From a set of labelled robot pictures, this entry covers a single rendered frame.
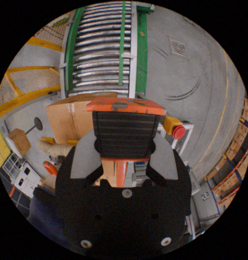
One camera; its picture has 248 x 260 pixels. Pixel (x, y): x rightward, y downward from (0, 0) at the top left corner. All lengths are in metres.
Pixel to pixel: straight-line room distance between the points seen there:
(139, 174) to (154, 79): 1.26
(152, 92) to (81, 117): 1.16
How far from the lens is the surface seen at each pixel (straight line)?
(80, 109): 0.41
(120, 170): 0.18
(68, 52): 0.88
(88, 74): 0.81
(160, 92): 1.43
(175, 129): 0.37
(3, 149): 7.60
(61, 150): 0.29
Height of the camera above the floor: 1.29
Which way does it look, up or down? 59 degrees down
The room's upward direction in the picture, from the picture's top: 179 degrees counter-clockwise
